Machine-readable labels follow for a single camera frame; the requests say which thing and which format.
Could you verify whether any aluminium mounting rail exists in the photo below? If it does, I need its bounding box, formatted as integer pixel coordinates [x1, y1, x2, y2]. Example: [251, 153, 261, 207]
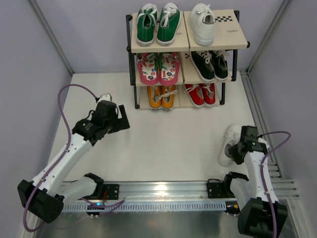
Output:
[59, 179, 300, 202]

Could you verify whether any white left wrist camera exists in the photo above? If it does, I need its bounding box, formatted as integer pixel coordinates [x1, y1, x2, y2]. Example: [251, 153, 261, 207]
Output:
[96, 93, 112, 103]

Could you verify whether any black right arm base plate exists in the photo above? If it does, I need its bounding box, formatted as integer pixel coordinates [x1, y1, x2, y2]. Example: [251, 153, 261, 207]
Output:
[206, 178, 230, 199]

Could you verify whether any green canvas sneaker left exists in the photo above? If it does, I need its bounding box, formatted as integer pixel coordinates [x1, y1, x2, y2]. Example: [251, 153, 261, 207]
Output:
[136, 3, 159, 47]

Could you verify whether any orange canvas sneaker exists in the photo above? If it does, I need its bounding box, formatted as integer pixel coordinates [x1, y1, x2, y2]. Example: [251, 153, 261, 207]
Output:
[160, 85, 178, 110]
[147, 85, 161, 110]

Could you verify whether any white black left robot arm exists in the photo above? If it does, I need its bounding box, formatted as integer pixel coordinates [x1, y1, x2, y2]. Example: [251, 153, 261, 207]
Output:
[17, 100, 130, 224]

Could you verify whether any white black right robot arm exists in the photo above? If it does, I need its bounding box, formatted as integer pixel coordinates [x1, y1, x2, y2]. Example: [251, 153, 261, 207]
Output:
[218, 124, 288, 238]

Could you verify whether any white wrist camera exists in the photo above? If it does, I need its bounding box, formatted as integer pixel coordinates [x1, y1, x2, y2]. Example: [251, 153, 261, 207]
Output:
[258, 135, 269, 149]
[96, 93, 112, 103]

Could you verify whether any red canvas sneaker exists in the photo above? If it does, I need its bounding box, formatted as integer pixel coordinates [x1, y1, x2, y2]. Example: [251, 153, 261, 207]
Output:
[184, 84, 204, 108]
[201, 83, 216, 107]

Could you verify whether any green canvas sneaker right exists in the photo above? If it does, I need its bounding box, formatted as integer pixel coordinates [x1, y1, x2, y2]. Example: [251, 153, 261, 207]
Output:
[157, 2, 181, 47]

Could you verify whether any red canvas sneaker left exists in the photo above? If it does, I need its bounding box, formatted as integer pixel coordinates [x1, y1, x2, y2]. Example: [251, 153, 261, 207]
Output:
[184, 84, 204, 108]

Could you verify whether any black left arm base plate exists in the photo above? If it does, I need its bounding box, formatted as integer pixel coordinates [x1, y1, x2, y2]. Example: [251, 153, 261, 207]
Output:
[99, 183, 120, 201]

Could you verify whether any slotted grey cable duct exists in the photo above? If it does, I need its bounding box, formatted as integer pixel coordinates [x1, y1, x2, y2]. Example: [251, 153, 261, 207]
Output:
[63, 200, 227, 213]

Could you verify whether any black canvas sneaker left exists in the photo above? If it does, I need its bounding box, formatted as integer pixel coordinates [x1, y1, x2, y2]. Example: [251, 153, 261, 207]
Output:
[190, 51, 215, 82]

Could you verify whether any pink green sandal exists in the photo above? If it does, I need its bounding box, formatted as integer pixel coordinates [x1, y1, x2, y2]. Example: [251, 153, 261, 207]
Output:
[158, 52, 181, 86]
[136, 53, 159, 86]

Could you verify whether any black canvas sneaker right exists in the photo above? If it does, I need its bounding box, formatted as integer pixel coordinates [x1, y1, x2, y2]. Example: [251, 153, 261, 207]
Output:
[211, 50, 228, 81]

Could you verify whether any black canvas sneaker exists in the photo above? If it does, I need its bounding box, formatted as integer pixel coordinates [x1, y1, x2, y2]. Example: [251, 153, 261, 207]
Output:
[211, 50, 228, 81]
[190, 51, 215, 82]

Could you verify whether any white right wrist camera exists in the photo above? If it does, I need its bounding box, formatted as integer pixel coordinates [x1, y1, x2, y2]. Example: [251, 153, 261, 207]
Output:
[258, 135, 269, 149]

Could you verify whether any red canvas sneaker right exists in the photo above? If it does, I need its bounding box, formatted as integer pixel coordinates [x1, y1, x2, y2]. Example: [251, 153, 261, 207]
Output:
[201, 83, 216, 107]

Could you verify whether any cream black shoe shelf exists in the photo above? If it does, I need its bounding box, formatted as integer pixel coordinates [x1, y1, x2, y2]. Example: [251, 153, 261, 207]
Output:
[126, 9, 250, 110]

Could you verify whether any green canvas sneaker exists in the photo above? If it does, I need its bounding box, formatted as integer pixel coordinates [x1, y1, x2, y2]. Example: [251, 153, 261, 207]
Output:
[157, 2, 181, 47]
[136, 3, 159, 47]

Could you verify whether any white leather sneaker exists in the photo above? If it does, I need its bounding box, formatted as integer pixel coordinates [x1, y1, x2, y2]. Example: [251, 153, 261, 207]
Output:
[190, 3, 215, 46]
[217, 124, 241, 167]

